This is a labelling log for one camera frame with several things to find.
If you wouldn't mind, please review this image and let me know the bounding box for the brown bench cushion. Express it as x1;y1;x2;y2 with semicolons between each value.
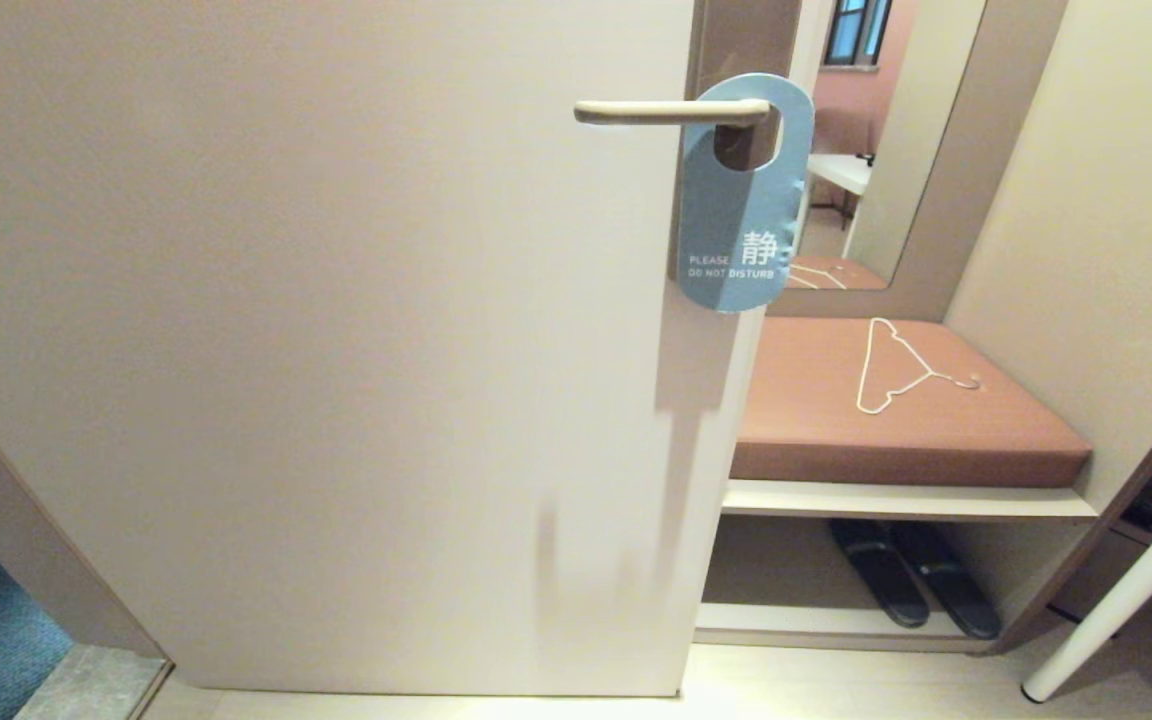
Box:
731;316;1094;489

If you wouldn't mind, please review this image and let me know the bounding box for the white wire clothes hanger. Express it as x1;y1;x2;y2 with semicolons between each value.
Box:
856;317;983;415

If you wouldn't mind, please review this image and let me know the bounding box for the white door hanger sign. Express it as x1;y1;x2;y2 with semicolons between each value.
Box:
676;72;817;313

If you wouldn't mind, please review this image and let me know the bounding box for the dark slipper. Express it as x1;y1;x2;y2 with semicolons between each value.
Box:
886;520;1002;641
829;518;931;629

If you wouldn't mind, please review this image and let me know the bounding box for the beige lever door handle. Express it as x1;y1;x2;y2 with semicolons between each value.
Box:
574;98;773;127

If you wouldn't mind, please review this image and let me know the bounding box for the wall mirror with beige frame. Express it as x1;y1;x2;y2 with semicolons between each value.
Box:
766;0;1072;323

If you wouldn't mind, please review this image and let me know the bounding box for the white table leg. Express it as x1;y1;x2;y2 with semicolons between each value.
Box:
1021;470;1152;703

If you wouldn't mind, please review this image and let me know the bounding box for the beige room door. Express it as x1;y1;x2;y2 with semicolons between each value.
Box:
0;0;809;698

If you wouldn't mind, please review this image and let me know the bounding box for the white bench shelf unit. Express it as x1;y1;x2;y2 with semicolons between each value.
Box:
694;478;1102;653

